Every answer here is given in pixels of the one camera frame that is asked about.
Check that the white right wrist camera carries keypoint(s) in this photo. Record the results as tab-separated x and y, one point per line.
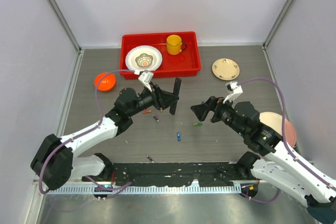
234	91

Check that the dark battery near base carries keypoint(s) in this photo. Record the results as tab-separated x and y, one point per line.
150	159

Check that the yellow mug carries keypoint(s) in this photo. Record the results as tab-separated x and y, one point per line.
175	45

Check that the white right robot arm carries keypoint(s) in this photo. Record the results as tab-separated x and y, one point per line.
271	160

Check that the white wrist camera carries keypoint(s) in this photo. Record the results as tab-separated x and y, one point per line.
145	78
234	91

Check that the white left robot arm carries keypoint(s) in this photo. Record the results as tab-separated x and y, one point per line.
59	158

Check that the pink plate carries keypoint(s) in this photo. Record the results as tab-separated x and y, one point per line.
274	120

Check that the small patterned bowl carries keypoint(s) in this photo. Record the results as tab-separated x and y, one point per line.
144	60

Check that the black remote control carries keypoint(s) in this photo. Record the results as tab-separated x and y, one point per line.
176	91

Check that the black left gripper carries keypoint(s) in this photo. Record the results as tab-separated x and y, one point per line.
161	99

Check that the white paper plate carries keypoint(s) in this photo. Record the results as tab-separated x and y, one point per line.
133	53

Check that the white slotted cable duct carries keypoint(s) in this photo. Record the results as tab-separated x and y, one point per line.
194	188

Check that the orange plastic bowl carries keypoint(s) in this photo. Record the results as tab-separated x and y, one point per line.
105	82

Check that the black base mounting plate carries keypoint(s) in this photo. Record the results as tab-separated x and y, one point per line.
208	174

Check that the red plastic tray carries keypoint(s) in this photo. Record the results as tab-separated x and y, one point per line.
186	63

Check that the beige floral plate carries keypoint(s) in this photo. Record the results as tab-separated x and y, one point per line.
225	69

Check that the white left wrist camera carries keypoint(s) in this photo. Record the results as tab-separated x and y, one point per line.
145	78

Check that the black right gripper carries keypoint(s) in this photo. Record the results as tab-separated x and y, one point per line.
201	110

